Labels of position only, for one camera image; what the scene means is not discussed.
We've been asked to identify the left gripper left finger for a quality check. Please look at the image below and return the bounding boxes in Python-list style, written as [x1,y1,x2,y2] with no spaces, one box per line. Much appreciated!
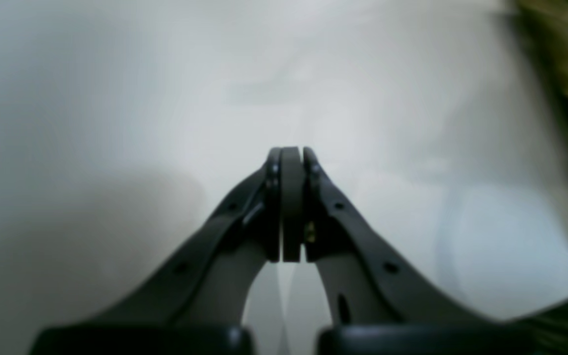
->
[89,147,292,328]

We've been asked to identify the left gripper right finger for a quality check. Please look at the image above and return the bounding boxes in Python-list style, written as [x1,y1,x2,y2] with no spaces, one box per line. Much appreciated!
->
[291,147,499,328]

